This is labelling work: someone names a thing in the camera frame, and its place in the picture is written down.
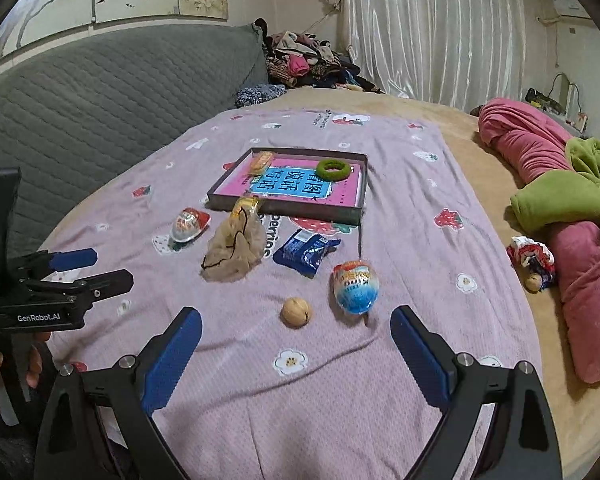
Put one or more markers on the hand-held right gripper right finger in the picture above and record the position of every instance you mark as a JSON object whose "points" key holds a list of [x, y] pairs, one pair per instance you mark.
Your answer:
{"points": [[420, 360]]}

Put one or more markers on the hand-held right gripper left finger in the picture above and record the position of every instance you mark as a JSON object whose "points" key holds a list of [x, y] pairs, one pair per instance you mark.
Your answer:
{"points": [[172, 360]]}

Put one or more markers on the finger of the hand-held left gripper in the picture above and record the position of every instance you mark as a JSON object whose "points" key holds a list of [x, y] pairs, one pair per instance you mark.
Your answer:
{"points": [[105, 285], [75, 258]]}

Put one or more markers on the blue and white toy egg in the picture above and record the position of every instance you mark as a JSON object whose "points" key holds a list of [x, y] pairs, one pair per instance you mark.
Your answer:
{"points": [[355, 287]]}

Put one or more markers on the beige sheer stocking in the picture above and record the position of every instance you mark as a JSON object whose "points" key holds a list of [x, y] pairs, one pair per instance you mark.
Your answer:
{"points": [[230, 250]]}

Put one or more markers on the shallow cardboard box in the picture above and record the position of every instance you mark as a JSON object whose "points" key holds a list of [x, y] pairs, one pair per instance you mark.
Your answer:
{"points": [[215, 199]]}

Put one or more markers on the yellow snack packet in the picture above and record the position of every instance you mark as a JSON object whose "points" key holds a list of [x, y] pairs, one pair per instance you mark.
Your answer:
{"points": [[245, 207], [260, 162]]}

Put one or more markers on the red and white toy egg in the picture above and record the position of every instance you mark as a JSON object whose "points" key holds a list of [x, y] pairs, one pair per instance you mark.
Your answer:
{"points": [[190, 224]]}

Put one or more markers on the grey quilted sofa cover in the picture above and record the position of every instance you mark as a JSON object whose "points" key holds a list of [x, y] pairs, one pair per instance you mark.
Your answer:
{"points": [[90, 110]]}

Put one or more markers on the blue snack packet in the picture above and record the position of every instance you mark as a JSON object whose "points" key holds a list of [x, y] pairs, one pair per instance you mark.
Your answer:
{"points": [[305, 252]]}

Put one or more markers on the pink quilt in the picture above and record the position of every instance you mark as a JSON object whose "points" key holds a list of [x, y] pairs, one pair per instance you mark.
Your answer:
{"points": [[580, 280]]}

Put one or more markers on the pink and blue book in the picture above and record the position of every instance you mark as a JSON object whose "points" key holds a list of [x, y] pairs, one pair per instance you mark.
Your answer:
{"points": [[285, 185]]}

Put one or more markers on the green fleece cloth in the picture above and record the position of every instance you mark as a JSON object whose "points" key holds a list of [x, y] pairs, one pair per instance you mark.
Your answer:
{"points": [[555, 200]]}

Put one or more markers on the blue floral cloth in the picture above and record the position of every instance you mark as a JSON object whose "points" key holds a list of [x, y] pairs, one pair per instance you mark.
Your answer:
{"points": [[260, 95]]}

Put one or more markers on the brown cloth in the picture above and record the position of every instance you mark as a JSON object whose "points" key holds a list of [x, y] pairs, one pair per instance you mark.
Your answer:
{"points": [[476, 110]]}

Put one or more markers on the pile of clothes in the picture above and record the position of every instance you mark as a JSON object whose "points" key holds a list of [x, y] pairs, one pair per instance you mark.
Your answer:
{"points": [[305, 62]]}

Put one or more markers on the white shiny curtain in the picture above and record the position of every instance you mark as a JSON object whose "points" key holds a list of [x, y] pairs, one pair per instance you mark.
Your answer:
{"points": [[430, 25]]}

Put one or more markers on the white air conditioner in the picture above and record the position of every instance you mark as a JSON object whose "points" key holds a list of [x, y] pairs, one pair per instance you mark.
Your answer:
{"points": [[572, 6]]}

